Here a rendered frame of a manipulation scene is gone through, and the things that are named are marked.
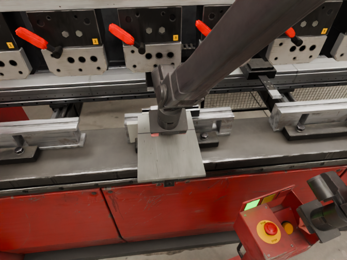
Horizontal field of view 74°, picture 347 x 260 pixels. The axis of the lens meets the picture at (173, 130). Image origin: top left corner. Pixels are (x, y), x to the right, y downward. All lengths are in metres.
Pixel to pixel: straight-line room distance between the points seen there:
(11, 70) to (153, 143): 0.42
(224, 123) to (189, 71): 0.49
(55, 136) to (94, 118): 1.51
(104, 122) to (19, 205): 1.43
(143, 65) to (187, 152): 0.27
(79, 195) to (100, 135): 0.23
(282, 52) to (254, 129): 0.34
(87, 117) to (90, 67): 1.78
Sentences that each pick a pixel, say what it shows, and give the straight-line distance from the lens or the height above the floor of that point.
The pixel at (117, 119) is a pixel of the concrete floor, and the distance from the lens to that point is 2.32.
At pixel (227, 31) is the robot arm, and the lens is 0.30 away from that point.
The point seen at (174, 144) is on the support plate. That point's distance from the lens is 0.68.
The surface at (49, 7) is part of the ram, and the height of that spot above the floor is 1.35.
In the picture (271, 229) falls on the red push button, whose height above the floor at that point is 0.81.
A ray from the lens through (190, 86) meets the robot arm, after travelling 0.39.
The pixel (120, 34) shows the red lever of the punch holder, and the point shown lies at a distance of 0.58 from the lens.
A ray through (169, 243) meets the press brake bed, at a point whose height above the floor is 0.05.
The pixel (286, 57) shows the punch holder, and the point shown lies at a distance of 0.76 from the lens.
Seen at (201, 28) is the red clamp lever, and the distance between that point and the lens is 0.59.
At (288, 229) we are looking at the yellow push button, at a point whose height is 0.73.
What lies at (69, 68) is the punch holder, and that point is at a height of 1.20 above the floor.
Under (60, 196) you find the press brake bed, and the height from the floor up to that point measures 0.74.
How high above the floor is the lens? 1.51
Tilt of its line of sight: 45 degrees down
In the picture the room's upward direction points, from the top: straight up
